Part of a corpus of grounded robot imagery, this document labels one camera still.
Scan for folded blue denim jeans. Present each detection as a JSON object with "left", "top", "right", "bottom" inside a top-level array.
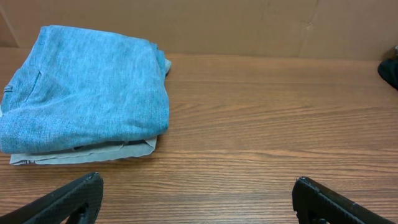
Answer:
[{"left": 1, "top": 26, "right": 169, "bottom": 154}]

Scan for folded light grey garment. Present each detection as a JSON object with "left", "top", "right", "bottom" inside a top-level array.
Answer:
[{"left": 9, "top": 136, "right": 157, "bottom": 166}]

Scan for brown cardboard box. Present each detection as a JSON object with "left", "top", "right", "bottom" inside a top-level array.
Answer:
[{"left": 1, "top": 0, "right": 397, "bottom": 60}]

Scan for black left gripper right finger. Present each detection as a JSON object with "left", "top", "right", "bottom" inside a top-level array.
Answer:
[{"left": 292, "top": 177, "right": 394, "bottom": 224}]

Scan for black garment pile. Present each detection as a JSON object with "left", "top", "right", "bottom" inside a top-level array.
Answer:
[{"left": 377, "top": 59, "right": 398, "bottom": 90}]

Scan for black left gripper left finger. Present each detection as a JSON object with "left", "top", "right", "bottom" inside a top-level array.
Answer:
[{"left": 1, "top": 172, "right": 104, "bottom": 224}]

